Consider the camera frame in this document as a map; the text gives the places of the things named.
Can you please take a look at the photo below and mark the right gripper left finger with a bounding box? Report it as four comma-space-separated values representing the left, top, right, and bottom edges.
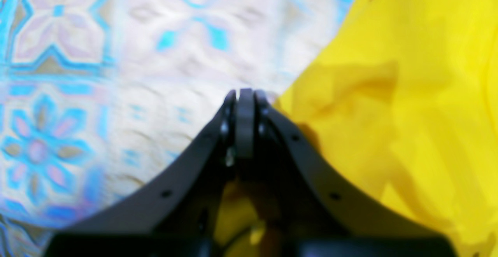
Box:
44, 89, 254, 257

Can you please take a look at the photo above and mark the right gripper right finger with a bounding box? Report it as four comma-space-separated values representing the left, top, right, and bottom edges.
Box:
255, 90, 456, 257

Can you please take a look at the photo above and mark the yellow T-shirt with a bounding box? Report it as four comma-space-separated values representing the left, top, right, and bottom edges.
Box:
212, 0, 498, 257

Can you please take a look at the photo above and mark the patterned blue tablecloth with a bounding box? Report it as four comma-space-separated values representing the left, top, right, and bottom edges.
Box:
1, 0, 354, 257

